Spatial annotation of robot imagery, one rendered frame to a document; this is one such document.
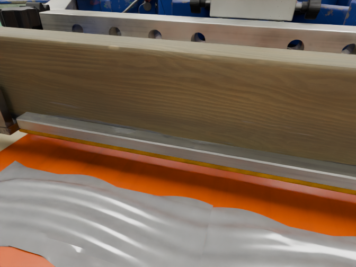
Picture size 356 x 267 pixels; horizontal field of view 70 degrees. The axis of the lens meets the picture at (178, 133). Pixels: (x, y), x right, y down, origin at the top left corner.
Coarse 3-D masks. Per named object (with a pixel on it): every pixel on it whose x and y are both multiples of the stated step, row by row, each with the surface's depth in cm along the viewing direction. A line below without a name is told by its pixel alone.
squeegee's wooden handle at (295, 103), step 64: (0, 64) 20; (64, 64) 19; (128, 64) 17; (192, 64) 16; (256, 64) 15; (320, 64) 14; (128, 128) 20; (192, 128) 19; (256, 128) 17; (320, 128) 16
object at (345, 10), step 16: (160, 0) 73; (176, 0) 80; (304, 0) 88; (336, 0) 91; (352, 0) 63; (192, 16) 82; (208, 16) 83; (320, 16) 73; (336, 16) 70; (352, 16) 63
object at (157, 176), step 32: (0, 160) 23; (32, 160) 23; (64, 160) 23; (96, 160) 23; (128, 160) 23; (160, 160) 23; (160, 192) 20; (192, 192) 20; (0, 256) 15; (32, 256) 15
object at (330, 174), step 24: (24, 120) 21; (48, 120) 21; (72, 120) 21; (120, 144) 20; (144, 144) 19; (168, 144) 18; (192, 144) 19; (216, 144) 19; (240, 168) 18; (264, 168) 17; (288, 168) 17; (312, 168) 16; (336, 168) 16
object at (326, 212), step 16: (224, 176) 22; (240, 176) 22; (256, 176) 22; (224, 192) 20; (240, 192) 20; (256, 192) 20; (272, 192) 20; (288, 192) 20; (304, 192) 20; (320, 192) 20; (336, 192) 20; (240, 208) 19; (256, 208) 19; (272, 208) 19; (288, 208) 19; (304, 208) 19; (320, 208) 19; (336, 208) 19; (352, 208) 19; (288, 224) 18; (304, 224) 18; (320, 224) 18; (336, 224) 18; (352, 224) 18
